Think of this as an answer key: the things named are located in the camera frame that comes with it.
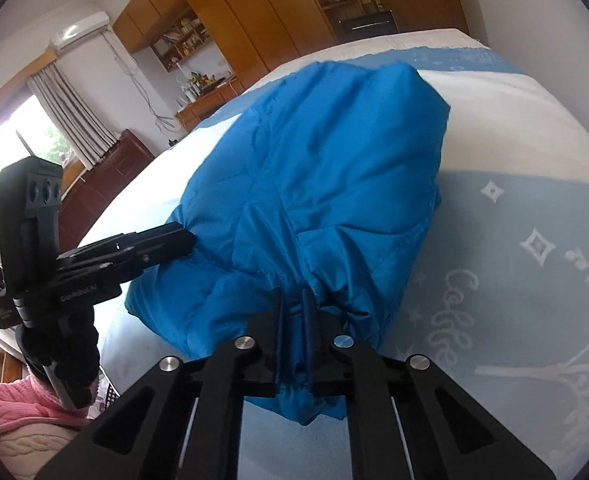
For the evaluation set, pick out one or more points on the wooden framed window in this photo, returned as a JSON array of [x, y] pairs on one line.
[[19, 135]]

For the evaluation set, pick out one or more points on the light wooden desk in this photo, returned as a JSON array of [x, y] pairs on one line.
[[209, 102]]

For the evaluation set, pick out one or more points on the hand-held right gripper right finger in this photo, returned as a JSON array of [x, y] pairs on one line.
[[319, 360]]

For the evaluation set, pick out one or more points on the white air conditioner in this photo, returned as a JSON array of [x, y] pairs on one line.
[[82, 30]]

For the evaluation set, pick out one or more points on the blue puffer jacket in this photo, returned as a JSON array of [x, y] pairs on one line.
[[324, 160]]

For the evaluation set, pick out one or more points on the blue and white printed blanket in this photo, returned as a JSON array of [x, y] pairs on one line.
[[499, 210]]

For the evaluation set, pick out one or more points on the person's cream knit clothing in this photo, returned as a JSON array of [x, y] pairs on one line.
[[29, 452]]

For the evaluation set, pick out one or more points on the black appliance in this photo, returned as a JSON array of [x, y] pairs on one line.
[[369, 25]]

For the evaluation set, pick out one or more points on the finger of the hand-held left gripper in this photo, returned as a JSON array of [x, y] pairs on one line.
[[159, 247]]

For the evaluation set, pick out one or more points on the light wooden wardrobe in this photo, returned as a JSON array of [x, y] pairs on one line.
[[274, 10]]

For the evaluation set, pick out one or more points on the wall shelf with books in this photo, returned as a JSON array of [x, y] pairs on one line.
[[182, 40]]

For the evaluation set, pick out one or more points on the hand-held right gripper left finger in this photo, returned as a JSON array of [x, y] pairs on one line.
[[269, 355]]

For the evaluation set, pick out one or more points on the person's left hand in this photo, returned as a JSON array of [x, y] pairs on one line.
[[77, 350]]

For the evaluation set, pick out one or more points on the dark wooden cabinet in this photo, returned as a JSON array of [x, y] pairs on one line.
[[109, 180]]

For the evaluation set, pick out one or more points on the striped grey curtain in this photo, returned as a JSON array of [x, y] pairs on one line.
[[74, 110]]

